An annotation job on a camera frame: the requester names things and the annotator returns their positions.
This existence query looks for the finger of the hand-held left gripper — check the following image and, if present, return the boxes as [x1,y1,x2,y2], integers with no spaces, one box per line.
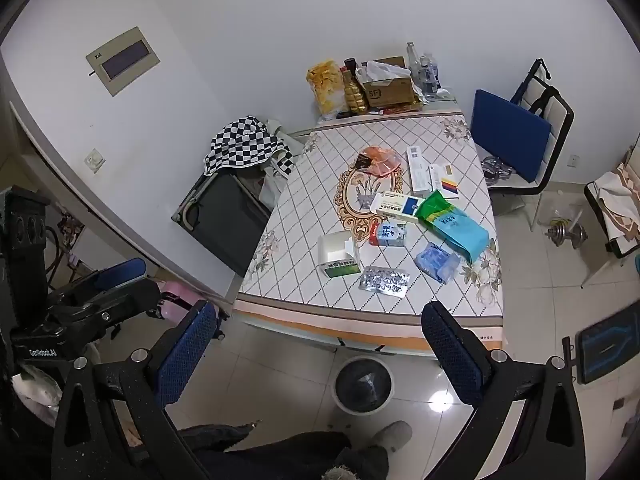
[52,258,148,297]
[47,277,162,333]

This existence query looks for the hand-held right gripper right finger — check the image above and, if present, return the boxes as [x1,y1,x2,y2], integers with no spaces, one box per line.
[422,301,601,480]

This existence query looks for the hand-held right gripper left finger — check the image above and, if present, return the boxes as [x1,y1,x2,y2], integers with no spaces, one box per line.
[52,300,219,480]

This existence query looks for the white round trash bin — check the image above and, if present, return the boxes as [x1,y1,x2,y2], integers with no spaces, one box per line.
[334,356,395,415]

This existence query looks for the blue plastic packet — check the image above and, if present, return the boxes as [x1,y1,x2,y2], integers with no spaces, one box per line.
[414,241,461,283]

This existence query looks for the silver blister pack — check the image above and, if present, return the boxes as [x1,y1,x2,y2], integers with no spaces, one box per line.
[357,266,411,299]

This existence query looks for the white and blue medicine box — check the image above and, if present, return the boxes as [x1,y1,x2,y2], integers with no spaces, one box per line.
[369,191,426,225]

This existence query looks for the pink suitcase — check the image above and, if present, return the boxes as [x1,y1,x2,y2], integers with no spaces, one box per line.
[147,280,221,326]

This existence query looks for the grey fluffy slipper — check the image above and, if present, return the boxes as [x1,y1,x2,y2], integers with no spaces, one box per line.
[372,421,413,461]

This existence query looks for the white crumpled cloth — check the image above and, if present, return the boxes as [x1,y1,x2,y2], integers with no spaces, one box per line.
[12,365,63,426]

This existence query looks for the person's dark trousers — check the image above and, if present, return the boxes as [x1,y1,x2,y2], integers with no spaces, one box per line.
[175,422,391,480]

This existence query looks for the small blue and red carton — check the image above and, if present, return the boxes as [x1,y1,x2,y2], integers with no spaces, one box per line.
[369,222,407,248]

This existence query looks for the open white and green box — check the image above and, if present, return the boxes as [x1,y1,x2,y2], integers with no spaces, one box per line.
[318,231,362,278]

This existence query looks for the black device with blue lines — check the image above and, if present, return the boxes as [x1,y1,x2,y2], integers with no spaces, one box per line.
[575,314,640,386]

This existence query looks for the metal dumbbell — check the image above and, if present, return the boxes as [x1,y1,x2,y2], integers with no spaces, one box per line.
[545,217,590,250]

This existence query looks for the black and white checkered cloth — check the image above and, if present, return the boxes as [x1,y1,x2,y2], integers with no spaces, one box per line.
[202,116,296,177]

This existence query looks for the white box with colour stripes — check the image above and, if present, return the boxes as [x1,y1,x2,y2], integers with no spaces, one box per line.
[428,162,461,201]

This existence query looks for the white tote bag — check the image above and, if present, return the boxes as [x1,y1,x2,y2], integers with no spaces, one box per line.
[260,120,306,211]

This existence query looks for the table with patterned tablecloth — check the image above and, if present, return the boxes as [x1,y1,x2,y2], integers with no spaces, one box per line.
[232,114,506,353]

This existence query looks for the long white box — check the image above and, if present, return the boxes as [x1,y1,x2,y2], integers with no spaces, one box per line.
[406,146,435,198]

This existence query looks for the orange plastic bag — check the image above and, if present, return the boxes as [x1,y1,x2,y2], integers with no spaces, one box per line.
[357,146,401,177]

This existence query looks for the blue cushion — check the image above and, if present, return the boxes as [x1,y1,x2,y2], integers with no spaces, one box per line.
[471,89,552,181]

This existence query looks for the beige cloth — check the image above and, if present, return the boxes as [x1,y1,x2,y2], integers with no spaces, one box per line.
[592,160,640,241]

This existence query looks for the chair with blue cushion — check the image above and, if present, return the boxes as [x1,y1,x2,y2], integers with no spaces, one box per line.
[472,58,575,231]

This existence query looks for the cardboard box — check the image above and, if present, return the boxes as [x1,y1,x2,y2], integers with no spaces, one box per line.
[361,56,417,108]

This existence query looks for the yellow bag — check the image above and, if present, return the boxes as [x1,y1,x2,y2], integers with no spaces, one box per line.
[306,60,348,116]

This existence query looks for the gold bottle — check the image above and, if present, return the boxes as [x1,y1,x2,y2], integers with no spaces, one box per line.
[342,58,371,113]

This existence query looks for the clear plastic water bottle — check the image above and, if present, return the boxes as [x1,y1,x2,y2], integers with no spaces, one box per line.
[420,52,441,98]

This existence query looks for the white plastic bag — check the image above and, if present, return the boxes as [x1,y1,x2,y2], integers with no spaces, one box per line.
[360,60,412,83]

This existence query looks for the clear glass bottle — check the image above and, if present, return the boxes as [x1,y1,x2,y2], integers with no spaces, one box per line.
[407,41,423,86]

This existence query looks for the grey cable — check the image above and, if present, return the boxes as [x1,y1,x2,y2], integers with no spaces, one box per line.
[481,156,513,181]

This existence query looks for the black frame chair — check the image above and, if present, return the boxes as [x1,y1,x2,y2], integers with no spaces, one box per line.
[582,147,640,288]

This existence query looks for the wall electrical panel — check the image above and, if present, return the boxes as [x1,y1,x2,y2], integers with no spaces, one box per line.
[85,26,163,98]

